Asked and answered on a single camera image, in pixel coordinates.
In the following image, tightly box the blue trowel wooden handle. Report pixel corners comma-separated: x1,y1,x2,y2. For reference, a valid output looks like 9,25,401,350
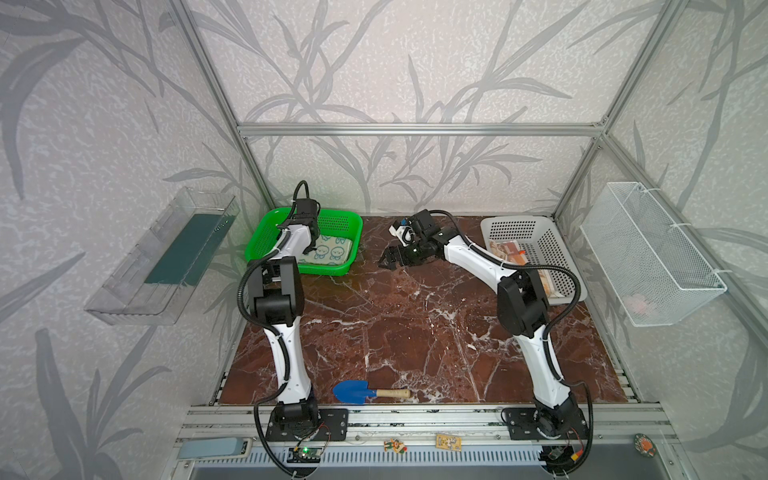
333,380,412,405

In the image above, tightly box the small orange green trinket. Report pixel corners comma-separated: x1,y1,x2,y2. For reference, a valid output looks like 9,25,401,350
383,439,408,454

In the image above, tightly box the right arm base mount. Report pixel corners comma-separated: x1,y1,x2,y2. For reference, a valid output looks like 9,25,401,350
501,404,589,441

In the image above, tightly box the blue patterned towel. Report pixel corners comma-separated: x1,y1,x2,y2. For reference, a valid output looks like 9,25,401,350
298,235,353,266

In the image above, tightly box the green led circuit board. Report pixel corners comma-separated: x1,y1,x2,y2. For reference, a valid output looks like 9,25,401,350
287,446,324,464

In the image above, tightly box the grey flat device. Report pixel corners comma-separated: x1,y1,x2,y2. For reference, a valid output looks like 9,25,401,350
177,437,253,461

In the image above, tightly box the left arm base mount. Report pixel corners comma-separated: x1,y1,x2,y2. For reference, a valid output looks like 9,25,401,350
265,408,349,442

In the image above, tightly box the white wire wall basket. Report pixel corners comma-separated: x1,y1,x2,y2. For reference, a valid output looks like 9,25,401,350
581,182,728,328

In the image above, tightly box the pink object in wire basket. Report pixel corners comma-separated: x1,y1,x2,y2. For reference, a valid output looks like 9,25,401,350
622,294,652,316

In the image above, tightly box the small yellow circuit board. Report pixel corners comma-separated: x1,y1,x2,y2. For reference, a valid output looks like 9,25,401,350
435,434,462,452

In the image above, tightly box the round orange gadget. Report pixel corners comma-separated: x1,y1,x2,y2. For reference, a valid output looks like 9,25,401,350
633,433,657,458

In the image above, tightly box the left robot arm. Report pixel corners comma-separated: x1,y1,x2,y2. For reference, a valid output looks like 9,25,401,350
236,180,321,431

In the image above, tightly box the white plastic basket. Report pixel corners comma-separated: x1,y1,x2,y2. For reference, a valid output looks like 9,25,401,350
481,215,587,302

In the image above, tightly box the right controller board with wires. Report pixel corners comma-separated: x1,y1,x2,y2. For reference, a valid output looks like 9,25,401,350
539,446,584,475

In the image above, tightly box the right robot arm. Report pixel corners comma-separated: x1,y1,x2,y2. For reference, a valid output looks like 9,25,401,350
379,210,594,439

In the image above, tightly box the green plastic basket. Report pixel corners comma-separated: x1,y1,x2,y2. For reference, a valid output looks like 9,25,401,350
244,207,363,276

